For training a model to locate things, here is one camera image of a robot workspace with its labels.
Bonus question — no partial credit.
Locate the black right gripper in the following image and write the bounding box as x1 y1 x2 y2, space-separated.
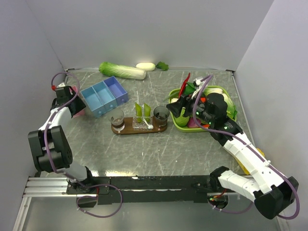
166 89 215 125

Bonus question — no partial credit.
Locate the dark glass cup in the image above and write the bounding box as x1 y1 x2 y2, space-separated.
154 106 169 128

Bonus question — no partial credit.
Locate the green toothpaste tube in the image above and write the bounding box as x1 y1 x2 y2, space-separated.
143 103 151 122
135 103 142 123

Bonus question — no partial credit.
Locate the clear textured plastic holder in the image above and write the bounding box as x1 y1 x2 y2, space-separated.
132 117 153 131

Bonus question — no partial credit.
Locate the frosted clear glass cup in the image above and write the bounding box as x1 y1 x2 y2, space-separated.
107 108 125 131

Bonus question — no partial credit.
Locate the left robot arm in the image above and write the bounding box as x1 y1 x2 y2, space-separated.
28 86 95 193

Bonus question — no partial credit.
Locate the yellow cabbage by arm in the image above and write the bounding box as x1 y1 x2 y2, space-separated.
237 148 265 176

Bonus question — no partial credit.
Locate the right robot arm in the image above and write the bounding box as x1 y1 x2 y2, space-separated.
167 93 300 219

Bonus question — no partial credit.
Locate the brown wooden tray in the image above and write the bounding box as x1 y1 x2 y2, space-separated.
111 116 167 135

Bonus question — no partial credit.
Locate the green scallion leaf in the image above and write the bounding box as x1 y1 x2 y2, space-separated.
164 93 179 101

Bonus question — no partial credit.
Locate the round green cabbage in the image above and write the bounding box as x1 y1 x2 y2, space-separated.
175 115 190 128

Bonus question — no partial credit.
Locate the green plastic vegetable basket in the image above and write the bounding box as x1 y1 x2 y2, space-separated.
168 86 231 133

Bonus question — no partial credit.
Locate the purple onion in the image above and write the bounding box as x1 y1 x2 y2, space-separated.
187 120 199 128

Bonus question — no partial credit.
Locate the bok choy in basket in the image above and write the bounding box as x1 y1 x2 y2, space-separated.
182 82 224 96

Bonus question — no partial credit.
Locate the teal drawer box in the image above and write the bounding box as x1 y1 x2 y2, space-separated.
81 87 106 117

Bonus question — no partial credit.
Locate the pink drawer box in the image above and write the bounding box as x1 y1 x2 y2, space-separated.
73 94 86 117

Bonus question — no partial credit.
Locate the red chili pepper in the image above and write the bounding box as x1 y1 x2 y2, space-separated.
179 72 191 98

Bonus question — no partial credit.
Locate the napa cabbage on table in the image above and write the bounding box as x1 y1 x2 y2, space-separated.
99 62 146 80

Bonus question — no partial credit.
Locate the white daikon radish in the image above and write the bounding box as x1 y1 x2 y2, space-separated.
136 62 169 72

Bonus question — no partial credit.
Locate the purple drawer box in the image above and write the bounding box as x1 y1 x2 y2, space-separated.
103 77 128 106

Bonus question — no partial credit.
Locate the napa cabbage in basket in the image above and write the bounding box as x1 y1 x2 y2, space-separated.
222 93 237 121

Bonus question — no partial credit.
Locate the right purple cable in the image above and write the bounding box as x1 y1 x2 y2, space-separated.
192 74 301 220

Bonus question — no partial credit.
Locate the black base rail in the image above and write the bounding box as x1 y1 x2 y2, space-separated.
66 175 231 205

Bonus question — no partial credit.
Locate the aluminium frame rail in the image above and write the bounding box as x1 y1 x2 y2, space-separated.
14 178 280 231

